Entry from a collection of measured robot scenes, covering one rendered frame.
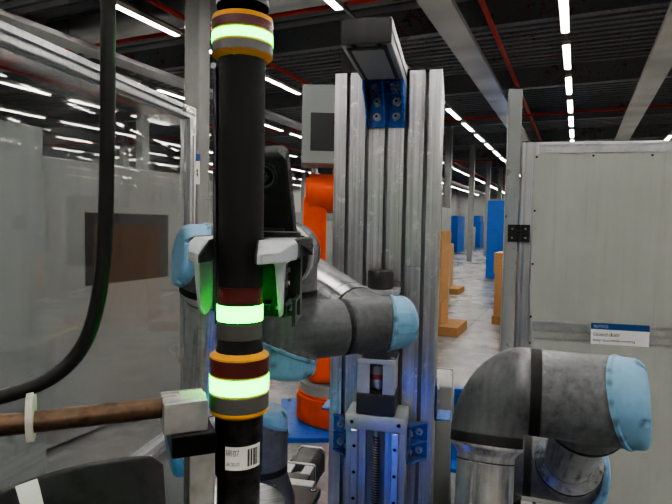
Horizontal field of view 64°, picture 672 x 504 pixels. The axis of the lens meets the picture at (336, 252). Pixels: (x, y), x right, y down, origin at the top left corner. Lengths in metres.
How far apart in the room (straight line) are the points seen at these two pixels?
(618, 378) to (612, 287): 1.50
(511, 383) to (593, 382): 0.10
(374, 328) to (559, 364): 0.24
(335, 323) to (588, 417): 0.33
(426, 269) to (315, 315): 0.62
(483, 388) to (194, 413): 0.45
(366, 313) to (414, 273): 0.56
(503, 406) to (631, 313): 1.56
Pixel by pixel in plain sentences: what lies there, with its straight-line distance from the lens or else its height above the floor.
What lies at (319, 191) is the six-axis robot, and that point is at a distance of 4.39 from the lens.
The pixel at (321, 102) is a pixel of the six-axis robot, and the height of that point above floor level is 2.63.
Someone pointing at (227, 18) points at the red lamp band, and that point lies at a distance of 0.40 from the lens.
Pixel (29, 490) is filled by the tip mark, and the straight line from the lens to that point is 0.57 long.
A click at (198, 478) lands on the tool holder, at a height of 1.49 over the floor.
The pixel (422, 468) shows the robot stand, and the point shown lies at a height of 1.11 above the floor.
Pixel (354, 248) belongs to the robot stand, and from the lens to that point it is 1.26.
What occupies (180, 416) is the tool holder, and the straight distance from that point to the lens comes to 0.40.
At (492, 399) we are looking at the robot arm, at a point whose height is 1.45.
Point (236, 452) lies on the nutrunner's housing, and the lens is 0.41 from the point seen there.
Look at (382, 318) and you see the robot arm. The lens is 0.70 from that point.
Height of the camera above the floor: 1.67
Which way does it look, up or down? 3 degrees down
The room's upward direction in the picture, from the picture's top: 1 degrees clockwise
